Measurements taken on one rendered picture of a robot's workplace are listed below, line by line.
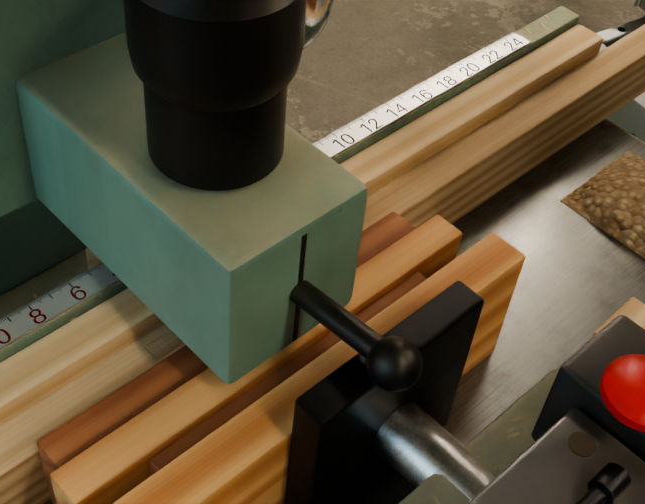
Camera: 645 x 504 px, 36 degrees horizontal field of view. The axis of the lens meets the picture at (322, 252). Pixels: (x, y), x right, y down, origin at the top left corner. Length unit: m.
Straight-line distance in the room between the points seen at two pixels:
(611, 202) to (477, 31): 1.79
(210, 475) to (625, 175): 0.33
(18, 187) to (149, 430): 0.13
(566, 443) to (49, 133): 0.23
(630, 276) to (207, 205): 0.28
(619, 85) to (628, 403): 0.33
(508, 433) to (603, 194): 0.22
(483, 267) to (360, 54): 1.80
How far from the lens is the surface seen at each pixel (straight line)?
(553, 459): 0.35
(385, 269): 0.45
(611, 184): 0.59
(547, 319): 0.52
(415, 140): 0.52
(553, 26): 0.62
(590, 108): 0.62
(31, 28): 0.41
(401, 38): 2.28
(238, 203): 0.36
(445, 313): 0.38
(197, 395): 0.40
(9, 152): 0.44
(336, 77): 2.14
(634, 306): 0.49
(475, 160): 0.53
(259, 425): 0.37
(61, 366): 0.42
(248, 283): 0.35
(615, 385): 0.34
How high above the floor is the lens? 1.29
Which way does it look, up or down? 47 degrees down
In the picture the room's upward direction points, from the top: 6 degrees clockwise
